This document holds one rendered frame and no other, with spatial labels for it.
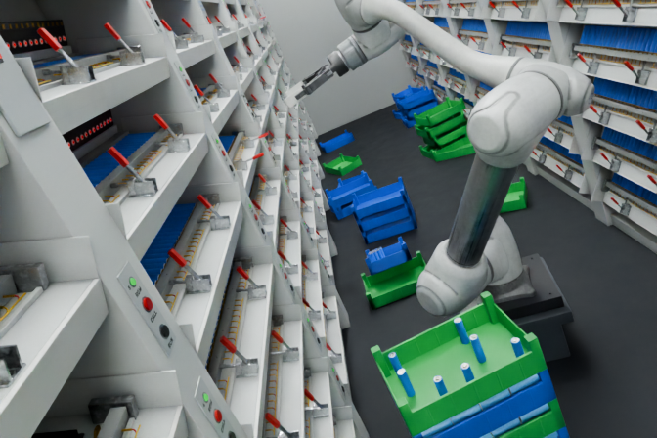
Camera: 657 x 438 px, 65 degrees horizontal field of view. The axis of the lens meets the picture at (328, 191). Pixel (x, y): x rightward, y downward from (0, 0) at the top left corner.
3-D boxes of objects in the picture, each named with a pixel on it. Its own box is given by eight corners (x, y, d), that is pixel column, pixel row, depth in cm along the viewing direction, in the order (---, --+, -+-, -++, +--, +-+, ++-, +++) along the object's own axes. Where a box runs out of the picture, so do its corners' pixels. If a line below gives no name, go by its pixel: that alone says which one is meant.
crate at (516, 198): (527, 189, 271) (523, 176, 268) (526, 208, 254) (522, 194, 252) (470, 200, 285) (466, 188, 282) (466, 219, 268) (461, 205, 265)
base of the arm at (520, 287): (527, 261, 179) (522, 247, 177) (536, 295, 159) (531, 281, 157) (474, 274, 185) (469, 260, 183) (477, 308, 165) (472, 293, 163)
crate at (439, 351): (497, 317, 121) (487, 289, 118) (547, 369, 102) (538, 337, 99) (381, 374, 119) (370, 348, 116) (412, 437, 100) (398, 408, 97)
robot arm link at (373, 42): (359, 51, 164) (341, 21, 153) (400, 21, 161) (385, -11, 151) (372, 69, 157) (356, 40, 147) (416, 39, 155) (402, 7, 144)
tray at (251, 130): (261, 147, 195) (258, 122, 192) (246, 203, 138) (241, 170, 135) (207, 152, 195) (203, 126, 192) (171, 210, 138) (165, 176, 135)
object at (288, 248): (300, 231, 208) (297, 198, 203) (302, 314, 151) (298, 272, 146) (250, 235, 207) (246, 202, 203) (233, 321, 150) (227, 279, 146)
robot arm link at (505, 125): (486, 295, 162) (443, 337, 151) (445, 264, 170) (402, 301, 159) (581, 87, 108) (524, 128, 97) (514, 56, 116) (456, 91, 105)
